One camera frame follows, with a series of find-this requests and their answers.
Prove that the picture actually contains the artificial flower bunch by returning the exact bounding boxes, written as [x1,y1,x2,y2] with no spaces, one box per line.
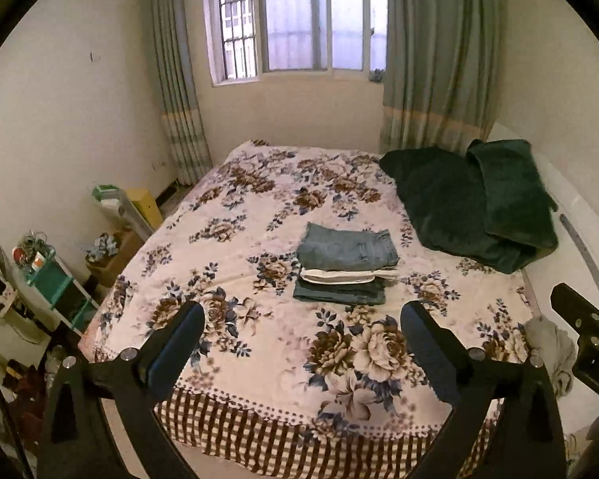
[85,233,123,264]

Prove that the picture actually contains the window with white frame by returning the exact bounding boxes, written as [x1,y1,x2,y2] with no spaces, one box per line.
[202,0,391,87]

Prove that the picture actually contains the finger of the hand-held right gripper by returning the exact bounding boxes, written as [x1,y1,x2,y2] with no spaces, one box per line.
[550,283,599,341]

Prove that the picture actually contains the yellow box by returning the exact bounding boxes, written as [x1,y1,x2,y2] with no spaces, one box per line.
[125,188,164,231]

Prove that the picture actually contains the brown cardboard box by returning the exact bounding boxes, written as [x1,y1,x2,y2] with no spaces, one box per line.
[86,228,146,288]

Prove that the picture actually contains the folded dark grey pants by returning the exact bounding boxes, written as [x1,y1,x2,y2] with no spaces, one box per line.
[294,278,388,307]

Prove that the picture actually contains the folded blue jeans pants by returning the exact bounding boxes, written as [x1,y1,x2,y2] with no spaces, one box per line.
[297,223,401,273]

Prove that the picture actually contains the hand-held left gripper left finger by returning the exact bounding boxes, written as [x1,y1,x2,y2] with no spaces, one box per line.
[35,301,206,479]

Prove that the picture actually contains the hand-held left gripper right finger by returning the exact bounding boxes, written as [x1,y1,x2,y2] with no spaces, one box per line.
[401,301,568,479]

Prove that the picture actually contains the crumpled grey cloth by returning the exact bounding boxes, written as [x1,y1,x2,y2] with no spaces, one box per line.
[524,315,578,398]

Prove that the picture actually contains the floral printed blanket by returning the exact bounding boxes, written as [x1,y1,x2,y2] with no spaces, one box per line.
[77,140,536,478]

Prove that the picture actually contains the green striped curtain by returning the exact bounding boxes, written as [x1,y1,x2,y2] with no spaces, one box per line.
[379,0,503,156]
[142,0,214,187]

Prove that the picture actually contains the white bed headboard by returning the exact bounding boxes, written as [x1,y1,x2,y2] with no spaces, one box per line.
[486,122,599,440]

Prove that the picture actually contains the folded white pants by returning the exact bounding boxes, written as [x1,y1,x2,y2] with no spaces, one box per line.
[299,265,399,287]

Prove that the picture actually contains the teal and white shelf rack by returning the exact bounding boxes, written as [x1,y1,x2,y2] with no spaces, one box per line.
[22,248,101,334]

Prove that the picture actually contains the dark green blanket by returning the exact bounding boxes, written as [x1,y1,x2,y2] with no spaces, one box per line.
[379,139,560,275]

